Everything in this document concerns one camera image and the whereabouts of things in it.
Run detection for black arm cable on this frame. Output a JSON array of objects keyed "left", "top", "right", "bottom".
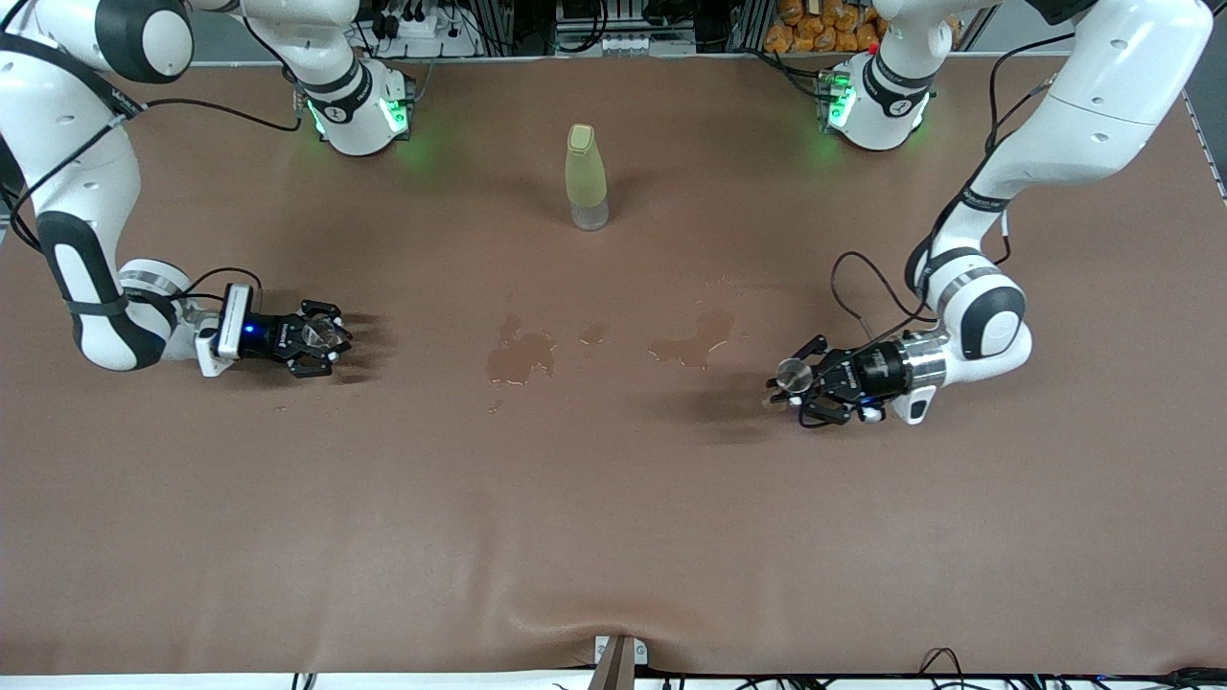
[
  {"left": 829, "top": 34, "right": 1079, "bottom": 346},
  {"left": 0, "top": 96, "right": 303, "bottom": 308}
]

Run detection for orange snack packets pile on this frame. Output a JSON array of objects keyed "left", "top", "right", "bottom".
[{"left": 764, "top": 0, "right": 885, "bottom": 54}]

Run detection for brown table mat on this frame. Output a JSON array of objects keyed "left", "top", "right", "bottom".
[{"left": 0, "top": 53, "right": 1227, "bottom": 677}]

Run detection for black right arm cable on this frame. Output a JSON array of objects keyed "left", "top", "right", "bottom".
[{"left": 0, "top": 96, "right": 303, "bottom": 308}]

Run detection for yellow-green bottle with clear base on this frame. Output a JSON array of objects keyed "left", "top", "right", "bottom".
[{"left": 565, "top": 123, "right": 611, "bottom": 232}]

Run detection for steel double cone jigger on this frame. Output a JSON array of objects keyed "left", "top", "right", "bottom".
[{"left": 765, "top": 356, "right": 816, "bottom": 411}]

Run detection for white power strip with plugs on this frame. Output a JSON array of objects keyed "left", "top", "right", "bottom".
[{"left": 369, "top": 0, "right": 480, "bottom": 60}]

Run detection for large brown liquid puddle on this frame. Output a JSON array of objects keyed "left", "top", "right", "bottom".
[{"left": 485, "top": 313, "right": 558, "bottom": 387}]

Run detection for black cable loop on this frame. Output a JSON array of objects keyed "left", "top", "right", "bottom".
[{"left": 917, "top": 648, "right": 965, "bottom": 690}]

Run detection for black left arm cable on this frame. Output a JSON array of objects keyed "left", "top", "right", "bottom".
[{"left": 829, "top": 34, "right": 1079, "bottom": 346}]

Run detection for metal table clamp bracket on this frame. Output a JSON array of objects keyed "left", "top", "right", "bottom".
[{"left": 594, "top": 634, "right": 649, "bottom": 690}]

